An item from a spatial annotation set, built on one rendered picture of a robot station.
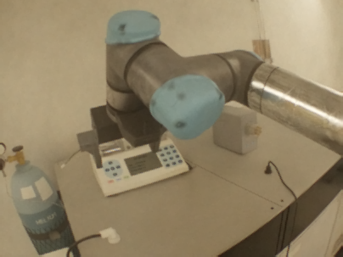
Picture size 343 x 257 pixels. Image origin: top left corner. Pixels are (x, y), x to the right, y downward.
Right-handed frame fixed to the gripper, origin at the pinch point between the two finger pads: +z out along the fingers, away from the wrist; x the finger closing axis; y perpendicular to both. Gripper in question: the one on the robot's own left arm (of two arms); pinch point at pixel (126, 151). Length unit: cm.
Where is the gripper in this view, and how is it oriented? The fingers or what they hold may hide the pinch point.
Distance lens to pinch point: 56.0
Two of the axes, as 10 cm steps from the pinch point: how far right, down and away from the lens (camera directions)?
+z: -1.5, 6.6, 7.4
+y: -4.3, -7.2, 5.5
